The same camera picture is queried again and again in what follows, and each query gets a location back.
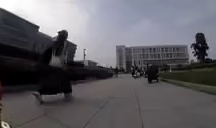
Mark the dark tree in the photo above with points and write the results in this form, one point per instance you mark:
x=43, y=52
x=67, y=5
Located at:
x=200, y=46

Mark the pale kerb strip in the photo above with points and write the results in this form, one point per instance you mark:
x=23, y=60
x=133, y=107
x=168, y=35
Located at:
x=192, y=86

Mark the dark hedge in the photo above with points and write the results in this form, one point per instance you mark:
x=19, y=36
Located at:
x=19, y=71

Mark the grey paved road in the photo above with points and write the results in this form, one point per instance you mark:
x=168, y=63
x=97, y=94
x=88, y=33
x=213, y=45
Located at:
x=129, y=106

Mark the pole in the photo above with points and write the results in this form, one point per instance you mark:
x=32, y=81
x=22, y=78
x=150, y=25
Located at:
x=84, y=54

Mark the dark vehicle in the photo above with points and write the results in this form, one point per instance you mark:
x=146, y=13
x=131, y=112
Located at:
x=152, y=73

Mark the group of people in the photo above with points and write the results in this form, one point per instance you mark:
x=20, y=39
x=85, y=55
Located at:
x=136, y=71

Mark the green grass bank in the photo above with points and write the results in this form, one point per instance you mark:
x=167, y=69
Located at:
x=196, y=76

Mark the pale multi-storey building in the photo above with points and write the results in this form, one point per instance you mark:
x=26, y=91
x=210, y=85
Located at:
x=152, y=55

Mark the dark glass building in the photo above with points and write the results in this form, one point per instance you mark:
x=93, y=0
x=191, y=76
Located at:
x=16, y=36

